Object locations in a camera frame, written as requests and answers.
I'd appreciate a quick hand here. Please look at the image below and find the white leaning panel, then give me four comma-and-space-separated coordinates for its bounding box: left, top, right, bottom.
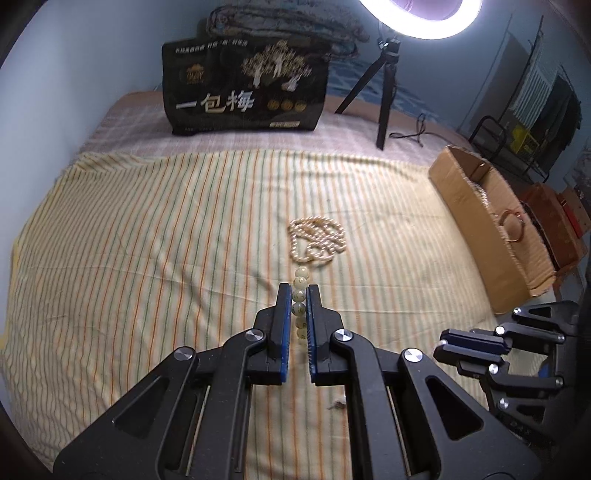
459, 23, 532, 134

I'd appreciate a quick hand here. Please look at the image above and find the yellow striped sheet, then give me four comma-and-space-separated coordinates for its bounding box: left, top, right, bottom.
0, 150, 532, 480

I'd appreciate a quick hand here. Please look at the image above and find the dark grey garment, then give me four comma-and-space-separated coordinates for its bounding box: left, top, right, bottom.
542, 76, 571, 148

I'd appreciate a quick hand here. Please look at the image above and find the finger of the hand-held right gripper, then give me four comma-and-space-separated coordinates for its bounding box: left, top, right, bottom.
433, 345, 566, 423
438, 301, 580, 354

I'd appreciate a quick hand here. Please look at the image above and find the black tripod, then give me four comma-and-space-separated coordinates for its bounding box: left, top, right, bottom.
334, 38, 403, 151

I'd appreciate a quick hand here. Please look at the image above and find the white knitted garment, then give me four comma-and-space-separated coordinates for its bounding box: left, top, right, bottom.
505, 60, 555, 127

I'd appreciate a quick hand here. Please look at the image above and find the yellow box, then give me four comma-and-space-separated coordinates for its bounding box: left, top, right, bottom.
510, 127, 541, 155

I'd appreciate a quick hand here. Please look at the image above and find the black cable with controller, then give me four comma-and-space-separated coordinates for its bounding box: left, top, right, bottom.
390, 113, 458, 148

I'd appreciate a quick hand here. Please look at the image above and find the dark thin bangle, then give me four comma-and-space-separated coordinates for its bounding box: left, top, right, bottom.
501, 209, 527, 243

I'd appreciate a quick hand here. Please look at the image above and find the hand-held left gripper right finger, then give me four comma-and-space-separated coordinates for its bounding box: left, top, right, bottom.
307, 285, 541, 480

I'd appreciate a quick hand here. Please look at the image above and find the folded floral quilt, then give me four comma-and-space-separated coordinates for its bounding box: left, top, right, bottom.
196, 4, 372, 47

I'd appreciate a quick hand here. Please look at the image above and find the black snack bag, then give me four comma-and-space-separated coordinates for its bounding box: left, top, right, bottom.
161, 36, 329, 138

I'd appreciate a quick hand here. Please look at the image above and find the ring light on tripod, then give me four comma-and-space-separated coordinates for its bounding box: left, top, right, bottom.
323, 51, 458, 134

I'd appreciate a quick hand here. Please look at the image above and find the pale bead bracelet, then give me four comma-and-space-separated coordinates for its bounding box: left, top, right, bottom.
291, 265, 311, 342

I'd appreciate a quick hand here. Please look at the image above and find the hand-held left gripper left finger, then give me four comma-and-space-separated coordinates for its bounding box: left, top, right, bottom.
53, 283, 291, 480

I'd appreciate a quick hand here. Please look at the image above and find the black garment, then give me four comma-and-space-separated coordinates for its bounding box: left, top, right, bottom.
554, 99, 583, 162

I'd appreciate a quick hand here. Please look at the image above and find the orange cardboard box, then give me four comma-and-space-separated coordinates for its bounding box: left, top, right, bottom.
522, 182, 589, 273

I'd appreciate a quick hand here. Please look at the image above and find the black clothes rack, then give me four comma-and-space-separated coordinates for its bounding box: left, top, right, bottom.
508, 21, 583, 183

